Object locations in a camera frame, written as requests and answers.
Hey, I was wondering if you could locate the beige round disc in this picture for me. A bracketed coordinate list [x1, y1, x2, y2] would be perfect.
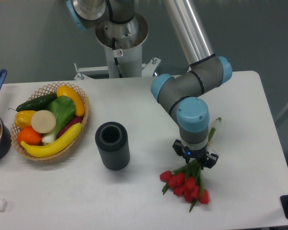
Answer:
[31, 110, 56, 134]

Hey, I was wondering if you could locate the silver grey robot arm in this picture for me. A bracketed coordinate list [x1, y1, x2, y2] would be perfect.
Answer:
[66, 0, 232, 168]

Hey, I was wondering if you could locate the dark grey ribbed vase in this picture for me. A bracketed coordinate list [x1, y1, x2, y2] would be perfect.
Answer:
[95, 121, 130, 171]

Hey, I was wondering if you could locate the yellow bell pepper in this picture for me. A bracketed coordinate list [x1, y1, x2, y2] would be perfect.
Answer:
[14, 110, 36, 129]

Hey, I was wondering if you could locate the yellow squash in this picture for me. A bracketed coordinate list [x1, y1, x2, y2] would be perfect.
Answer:
[57, 85, 85, 116]

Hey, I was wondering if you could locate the green cucumber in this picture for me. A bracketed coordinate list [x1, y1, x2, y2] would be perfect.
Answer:
[9, 93, 57, 112]

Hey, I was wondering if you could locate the orange fruit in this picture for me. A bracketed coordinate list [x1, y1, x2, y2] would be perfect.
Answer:
[17, 127, 42, 146]

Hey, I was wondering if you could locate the purple eggplant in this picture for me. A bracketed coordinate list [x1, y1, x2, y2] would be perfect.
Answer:
[57, 116, 83, 138]

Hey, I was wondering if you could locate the white metal base frame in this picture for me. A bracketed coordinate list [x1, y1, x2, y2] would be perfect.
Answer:
[73, 57, 161, 81]

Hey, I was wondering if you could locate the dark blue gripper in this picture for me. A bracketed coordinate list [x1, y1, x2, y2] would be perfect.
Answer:
[172, 139, 218, 170]

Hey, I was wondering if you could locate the yellow banana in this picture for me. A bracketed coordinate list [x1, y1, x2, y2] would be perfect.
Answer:
[21, 123, 82, 158]

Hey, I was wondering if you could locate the green leafy bok choy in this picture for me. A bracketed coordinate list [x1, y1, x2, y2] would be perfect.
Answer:
[42, 96, 75, 145]

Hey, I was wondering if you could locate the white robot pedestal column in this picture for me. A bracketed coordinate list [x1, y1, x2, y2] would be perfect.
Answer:
[104, 45, 142, 79]

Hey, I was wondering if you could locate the red tulip bouquet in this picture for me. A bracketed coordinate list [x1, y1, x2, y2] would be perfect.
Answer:
[159, 117, 222, 213]

